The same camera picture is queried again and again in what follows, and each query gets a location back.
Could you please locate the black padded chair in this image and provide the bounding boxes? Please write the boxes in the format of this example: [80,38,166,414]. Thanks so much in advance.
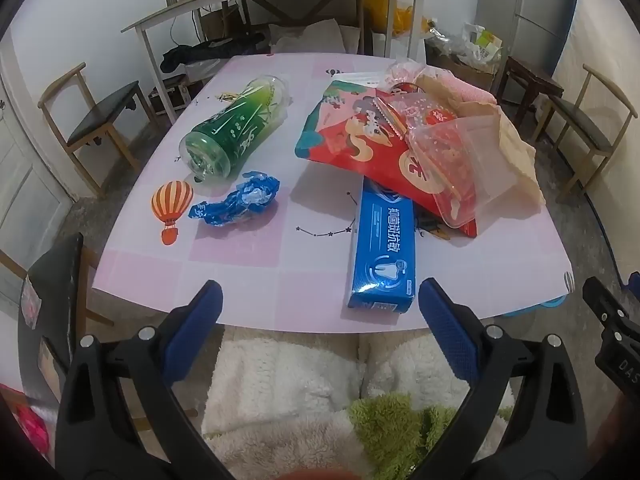
[17,232,101,411]

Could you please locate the blue toothpaste box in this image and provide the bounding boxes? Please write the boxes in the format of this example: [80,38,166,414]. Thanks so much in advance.
[346,177,417,313]

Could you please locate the green plastic bottle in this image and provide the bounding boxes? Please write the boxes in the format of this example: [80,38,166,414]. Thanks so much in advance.
[179,75,292,181]

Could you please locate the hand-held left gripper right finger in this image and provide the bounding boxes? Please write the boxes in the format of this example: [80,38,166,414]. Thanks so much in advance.
[419,277,588,480]

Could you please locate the yellow plastic bag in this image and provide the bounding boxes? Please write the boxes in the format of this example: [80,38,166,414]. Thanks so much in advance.
[362,0,431,36]

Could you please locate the white and green fluffy clothing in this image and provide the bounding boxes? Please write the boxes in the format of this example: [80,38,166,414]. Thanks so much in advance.
[200,327,516,480]

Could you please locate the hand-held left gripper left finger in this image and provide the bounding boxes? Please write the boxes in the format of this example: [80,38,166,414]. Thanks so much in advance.
[55,280,223,480]

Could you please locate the grey refrigerator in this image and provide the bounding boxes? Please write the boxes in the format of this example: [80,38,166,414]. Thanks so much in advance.
[475,0,583,78]

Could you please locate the white plastic bags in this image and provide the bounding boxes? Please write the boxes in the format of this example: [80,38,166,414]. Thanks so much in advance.
[430,22,503,66]

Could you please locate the dark wooden stool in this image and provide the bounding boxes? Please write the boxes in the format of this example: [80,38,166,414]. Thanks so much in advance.
[497,56,565,128]

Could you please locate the black cloth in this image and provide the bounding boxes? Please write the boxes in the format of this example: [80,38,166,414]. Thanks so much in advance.
[161,34,268,73]

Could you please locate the clear plastic container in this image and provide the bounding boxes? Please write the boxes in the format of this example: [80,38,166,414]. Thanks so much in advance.
[407,112,521,226]

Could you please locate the small cardboard box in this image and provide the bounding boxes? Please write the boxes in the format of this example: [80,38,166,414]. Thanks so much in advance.
[200,7,236,43]

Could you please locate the clear zip bag red print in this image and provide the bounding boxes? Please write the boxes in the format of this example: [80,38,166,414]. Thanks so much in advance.
[372,59,466,141]

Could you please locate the white pillow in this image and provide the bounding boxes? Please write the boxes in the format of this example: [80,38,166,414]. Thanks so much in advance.
[267,20,361,56]

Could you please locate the large cardboard box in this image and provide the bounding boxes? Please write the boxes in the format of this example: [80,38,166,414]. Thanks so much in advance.
[425,40,501,92]

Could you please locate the blue wrapper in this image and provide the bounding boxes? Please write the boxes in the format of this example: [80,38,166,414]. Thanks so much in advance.
[188,171,281,228]

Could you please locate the white door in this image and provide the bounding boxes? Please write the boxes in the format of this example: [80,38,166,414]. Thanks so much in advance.
[0,75,76,306]

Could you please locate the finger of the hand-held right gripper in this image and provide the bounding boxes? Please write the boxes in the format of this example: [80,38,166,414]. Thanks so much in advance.
[582,276,633,333]

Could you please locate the pink cloth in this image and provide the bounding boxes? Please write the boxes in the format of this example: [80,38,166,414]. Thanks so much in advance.
[0,385,51,456]

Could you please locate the wooden chair dark seat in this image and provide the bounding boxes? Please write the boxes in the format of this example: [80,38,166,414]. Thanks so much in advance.
[532,64,640,203]
[39,62,156,198]

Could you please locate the red snack bag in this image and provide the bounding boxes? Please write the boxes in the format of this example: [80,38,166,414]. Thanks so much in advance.
[294,80,481,238]

